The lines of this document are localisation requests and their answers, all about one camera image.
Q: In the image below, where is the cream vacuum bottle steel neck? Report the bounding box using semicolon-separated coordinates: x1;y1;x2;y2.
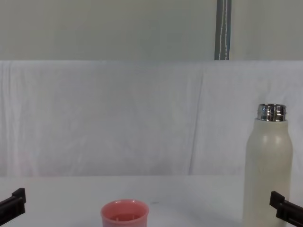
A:
243;103;294;227

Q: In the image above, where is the white table cloth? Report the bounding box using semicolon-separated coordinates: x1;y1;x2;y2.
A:
0;175;303;227

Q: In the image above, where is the pink plastic cup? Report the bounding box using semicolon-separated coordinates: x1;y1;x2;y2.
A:
100;199;150;227

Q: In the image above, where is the white curtain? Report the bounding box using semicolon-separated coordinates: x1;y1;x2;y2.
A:
0;0;303;61

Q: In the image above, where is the wrinkled white cloth screen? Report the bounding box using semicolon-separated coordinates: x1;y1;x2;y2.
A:
0;60;303;177

